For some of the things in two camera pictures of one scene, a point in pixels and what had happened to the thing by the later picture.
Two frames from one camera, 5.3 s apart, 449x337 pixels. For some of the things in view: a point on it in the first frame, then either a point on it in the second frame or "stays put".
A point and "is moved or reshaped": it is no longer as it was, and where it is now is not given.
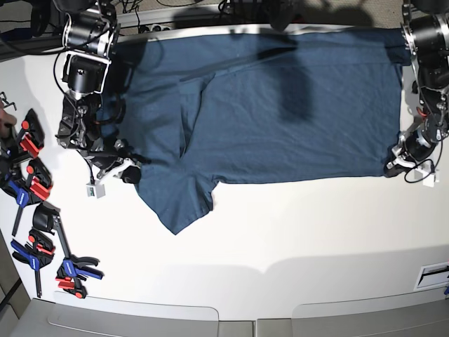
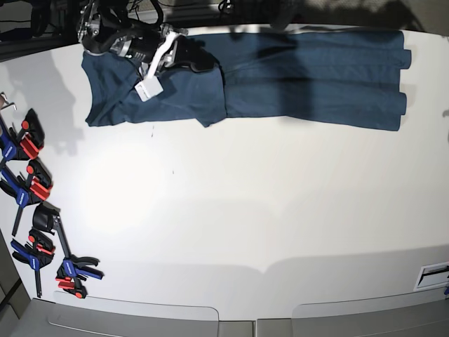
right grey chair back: x=417 y=314 stays put
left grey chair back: x=62 y=314 stays put
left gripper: x=114 y=155 to x=153 y=49
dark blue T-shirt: x=190 y=111 is moved or reshaped
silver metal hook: x=5 y=100 stays put
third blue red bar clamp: x=38 y=252 stays put
